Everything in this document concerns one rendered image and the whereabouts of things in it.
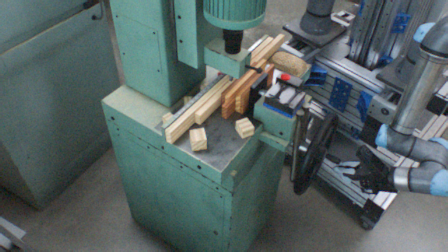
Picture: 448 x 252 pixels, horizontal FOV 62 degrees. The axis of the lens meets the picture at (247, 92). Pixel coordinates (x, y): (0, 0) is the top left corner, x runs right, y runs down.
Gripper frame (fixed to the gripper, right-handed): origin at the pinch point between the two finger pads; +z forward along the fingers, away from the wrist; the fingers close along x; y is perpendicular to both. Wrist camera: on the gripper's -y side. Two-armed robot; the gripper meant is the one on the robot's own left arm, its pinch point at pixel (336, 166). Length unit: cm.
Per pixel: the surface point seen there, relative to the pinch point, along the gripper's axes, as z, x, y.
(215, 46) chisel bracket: 22, -8, -54
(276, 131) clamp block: 7.5, -13.1, -25.1
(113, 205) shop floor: 117, -29, 14
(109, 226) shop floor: 111, -38, 18
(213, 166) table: 13.6, -35.6, -29.6
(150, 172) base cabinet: 61, -29, -15
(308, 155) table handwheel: -4.4, -17.5, -20.1
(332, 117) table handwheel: -6.9, -2.6, -23.1
